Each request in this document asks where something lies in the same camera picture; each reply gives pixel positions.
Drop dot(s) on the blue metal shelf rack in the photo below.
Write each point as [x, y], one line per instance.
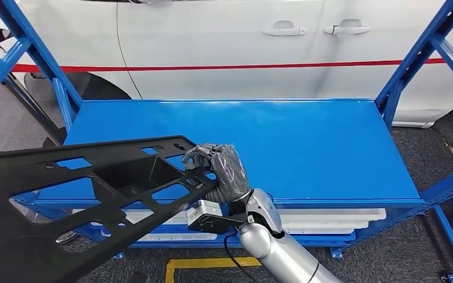
[289, 148]

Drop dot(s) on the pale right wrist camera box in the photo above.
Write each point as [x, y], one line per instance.
[207, 213]

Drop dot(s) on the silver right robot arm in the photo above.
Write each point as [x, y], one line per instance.
[281, 254]

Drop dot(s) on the black plastic plate frame part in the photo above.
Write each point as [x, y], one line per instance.
[23, 242]

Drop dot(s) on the white car with red stripe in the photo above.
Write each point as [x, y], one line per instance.
[230, 47]

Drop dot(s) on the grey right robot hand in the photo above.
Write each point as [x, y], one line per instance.
[228, 168]

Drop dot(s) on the yellow floor tape square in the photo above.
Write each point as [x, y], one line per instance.
[211, 262]

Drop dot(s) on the dark stanchion post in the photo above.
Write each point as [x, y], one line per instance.
[35, 109]

